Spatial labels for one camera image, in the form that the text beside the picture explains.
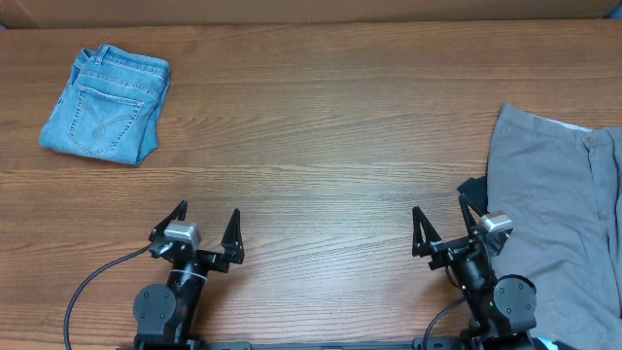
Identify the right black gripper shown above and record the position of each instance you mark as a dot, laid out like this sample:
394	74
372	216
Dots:
450	251

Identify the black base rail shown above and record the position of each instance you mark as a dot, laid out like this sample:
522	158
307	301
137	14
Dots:
434	343

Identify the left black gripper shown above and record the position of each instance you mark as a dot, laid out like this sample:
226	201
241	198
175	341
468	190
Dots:
230	243

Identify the light blue garment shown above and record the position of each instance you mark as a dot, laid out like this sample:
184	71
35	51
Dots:
544	344

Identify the folded blue denim jeans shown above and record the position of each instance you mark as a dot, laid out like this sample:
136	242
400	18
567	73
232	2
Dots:
110	106

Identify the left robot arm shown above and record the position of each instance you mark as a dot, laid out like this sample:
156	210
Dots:
165	312

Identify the black garment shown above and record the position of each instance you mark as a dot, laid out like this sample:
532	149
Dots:
473	193

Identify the grey cotton shorts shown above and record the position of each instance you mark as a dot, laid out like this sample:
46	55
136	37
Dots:
560	184

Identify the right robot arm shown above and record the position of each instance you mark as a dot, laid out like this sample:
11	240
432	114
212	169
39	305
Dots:
502	308

